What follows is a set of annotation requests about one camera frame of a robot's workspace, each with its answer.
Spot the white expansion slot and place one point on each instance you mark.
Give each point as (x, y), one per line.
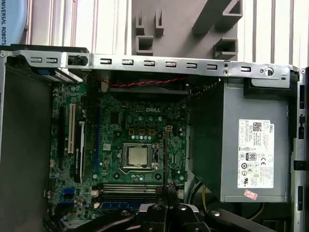
(71, 128)

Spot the grey parts rack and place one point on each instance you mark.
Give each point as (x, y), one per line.
(178, 36)

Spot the black expansion slot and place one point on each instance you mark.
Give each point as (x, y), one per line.
(62, 130)

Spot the silver CPU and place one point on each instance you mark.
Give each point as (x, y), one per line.
(138, 156)

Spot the black PC case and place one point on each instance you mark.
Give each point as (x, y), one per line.
(169, 66)

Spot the green motherboard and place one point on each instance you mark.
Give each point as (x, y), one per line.
(113, 154)

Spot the black CPU socket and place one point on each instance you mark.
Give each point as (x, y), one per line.
(149, 154)

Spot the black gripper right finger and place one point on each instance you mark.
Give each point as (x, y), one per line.
(183, 220)

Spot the black-latched RAM slot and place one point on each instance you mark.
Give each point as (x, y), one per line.
(128, 197)
(128, 185)

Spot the grey power supply unit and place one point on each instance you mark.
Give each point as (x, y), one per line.
(212, 135)

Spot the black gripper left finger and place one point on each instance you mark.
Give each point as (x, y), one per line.
(154, 220)

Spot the metal socket cover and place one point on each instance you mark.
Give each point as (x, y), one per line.
(124, 155)

